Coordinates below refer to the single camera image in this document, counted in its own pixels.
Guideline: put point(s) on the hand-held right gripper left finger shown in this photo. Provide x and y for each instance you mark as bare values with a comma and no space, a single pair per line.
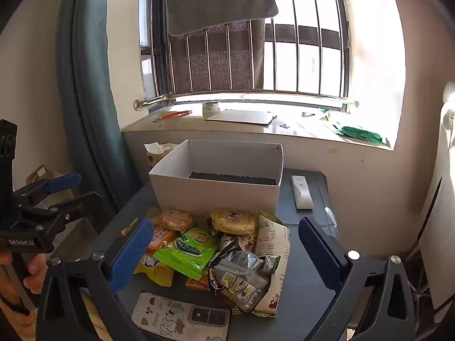
131,252

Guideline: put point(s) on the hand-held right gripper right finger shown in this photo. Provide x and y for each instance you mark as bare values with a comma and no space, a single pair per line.
320,252

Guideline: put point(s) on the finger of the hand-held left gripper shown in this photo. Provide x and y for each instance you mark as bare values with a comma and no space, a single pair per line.
64,182
85,199

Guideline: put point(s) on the green seaweed snack packet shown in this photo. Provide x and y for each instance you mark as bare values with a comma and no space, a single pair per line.
188,250

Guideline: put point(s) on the white cardboard box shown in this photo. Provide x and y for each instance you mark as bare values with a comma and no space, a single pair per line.
213,195

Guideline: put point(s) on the person's left hand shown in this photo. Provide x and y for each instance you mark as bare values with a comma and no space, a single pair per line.
35,271

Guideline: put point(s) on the small brown wrapper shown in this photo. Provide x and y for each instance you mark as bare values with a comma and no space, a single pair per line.
127,227

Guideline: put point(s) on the brown cardboard piece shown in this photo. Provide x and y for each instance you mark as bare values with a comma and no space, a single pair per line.
37,174

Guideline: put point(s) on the small yellow jelly cup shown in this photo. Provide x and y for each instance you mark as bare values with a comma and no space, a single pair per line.
153,215

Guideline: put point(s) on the long white snack packet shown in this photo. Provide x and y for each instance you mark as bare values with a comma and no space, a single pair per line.
273,238

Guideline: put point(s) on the round orange biscuit pack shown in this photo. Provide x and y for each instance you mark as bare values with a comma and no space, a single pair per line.
176,220

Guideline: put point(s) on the white remote control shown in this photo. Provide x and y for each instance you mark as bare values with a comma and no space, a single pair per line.
301,191

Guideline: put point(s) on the phone with cartoon case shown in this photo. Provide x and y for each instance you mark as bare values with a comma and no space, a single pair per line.
167,316

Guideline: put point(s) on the white red printed packet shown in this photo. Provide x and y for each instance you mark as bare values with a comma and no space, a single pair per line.
247,243

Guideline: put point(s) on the tissue box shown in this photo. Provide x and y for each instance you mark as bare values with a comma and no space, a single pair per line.
156,156

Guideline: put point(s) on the grey crumpled snack packet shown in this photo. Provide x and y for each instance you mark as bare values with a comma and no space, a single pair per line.
234,277

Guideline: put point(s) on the teal curtain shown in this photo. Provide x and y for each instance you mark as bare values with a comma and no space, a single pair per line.
89,96

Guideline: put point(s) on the round yellow biscuit pack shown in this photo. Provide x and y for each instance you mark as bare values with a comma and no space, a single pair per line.
233,222

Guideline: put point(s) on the black white snack packet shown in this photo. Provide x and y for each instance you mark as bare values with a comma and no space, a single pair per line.
227,247

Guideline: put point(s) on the metal window railing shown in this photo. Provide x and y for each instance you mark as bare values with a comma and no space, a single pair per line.
155,100

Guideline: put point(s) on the green plastic packet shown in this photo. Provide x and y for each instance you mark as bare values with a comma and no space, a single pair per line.
359,133

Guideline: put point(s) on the white standing appliance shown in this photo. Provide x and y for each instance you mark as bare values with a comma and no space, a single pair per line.
440,202

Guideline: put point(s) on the small green wrapper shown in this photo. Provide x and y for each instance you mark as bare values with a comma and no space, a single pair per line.
326,113

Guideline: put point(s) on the small metal clipper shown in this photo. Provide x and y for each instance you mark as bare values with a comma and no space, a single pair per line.
308,114

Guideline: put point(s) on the tape roll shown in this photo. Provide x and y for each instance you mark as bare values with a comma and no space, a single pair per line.
211,108

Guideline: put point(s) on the grey flat board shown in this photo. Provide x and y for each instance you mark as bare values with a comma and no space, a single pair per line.
241,116

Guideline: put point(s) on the brown mesh cloth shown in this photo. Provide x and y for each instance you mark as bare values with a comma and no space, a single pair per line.
217,60

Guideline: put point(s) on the grey towel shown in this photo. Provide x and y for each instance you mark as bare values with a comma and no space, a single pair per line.
220,3

